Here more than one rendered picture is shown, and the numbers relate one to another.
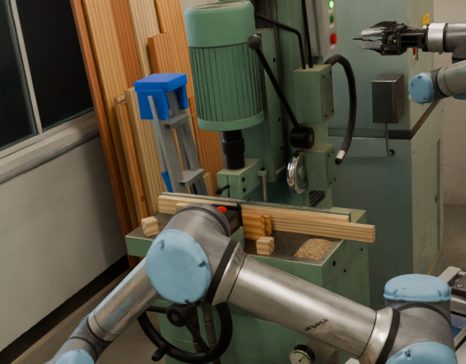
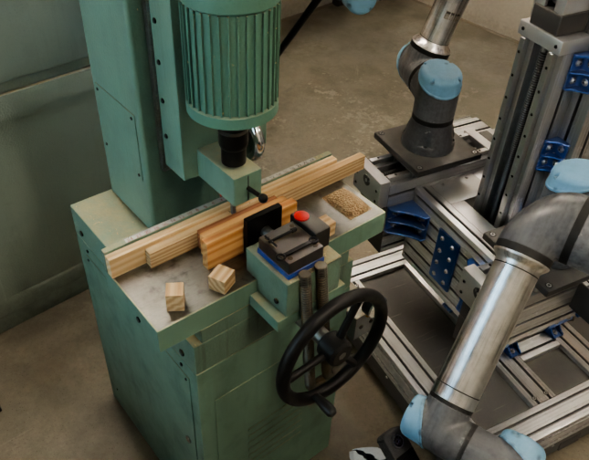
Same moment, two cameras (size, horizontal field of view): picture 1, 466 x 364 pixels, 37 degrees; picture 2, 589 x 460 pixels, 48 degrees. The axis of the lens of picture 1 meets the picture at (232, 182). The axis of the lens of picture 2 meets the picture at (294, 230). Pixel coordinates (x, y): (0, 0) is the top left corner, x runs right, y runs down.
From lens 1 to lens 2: 1.67 m
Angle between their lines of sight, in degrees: 64
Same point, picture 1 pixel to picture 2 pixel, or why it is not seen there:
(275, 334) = not seen: hidden behind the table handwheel
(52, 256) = not seen: outside the picture
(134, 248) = (173, 338)
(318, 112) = not seen: hidden behind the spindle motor
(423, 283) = (583, 167)
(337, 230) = (336, 174)
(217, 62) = (270, 29)
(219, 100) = (269, 82)
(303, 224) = (306, 186)
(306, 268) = (373, 223)
